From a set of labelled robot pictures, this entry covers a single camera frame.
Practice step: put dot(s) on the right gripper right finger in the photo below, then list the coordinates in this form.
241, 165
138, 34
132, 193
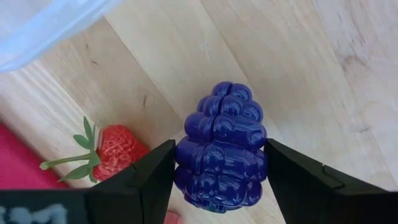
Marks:
304, 193

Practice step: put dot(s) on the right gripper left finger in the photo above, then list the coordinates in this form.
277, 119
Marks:
146, 186

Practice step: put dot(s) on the small pink toy fruit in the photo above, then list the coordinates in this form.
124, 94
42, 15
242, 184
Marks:
172, 219

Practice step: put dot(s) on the toy strawberry with slim leaves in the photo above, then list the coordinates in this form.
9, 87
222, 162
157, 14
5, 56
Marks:
118, 149

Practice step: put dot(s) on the blue toy blackberry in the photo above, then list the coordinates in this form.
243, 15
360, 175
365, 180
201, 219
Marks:
220, 149

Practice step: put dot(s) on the clear plastic tupperware container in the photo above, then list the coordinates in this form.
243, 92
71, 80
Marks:
31, 28

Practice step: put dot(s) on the magenta cloth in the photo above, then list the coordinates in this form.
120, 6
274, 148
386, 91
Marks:
18, 165

